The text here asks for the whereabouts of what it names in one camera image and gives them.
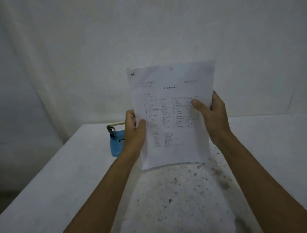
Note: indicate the blue hole punch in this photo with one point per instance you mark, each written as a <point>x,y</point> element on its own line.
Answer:
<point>116,141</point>

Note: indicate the white printed paper sheet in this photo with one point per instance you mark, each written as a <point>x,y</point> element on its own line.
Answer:
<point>171,112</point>

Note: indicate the person's left forearm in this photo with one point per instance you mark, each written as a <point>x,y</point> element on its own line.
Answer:
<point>100,192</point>

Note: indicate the person's right forearm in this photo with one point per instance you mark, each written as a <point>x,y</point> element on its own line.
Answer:
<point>261,182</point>

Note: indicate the person's left thumb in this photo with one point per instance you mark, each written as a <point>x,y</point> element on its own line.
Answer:
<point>142,129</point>

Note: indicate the person's right thumb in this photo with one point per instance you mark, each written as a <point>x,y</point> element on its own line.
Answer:
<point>200,108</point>

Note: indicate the person's right hand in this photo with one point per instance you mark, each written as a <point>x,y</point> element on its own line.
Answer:
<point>217,117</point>

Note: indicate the person's left hand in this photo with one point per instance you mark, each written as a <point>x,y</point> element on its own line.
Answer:
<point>132,137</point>

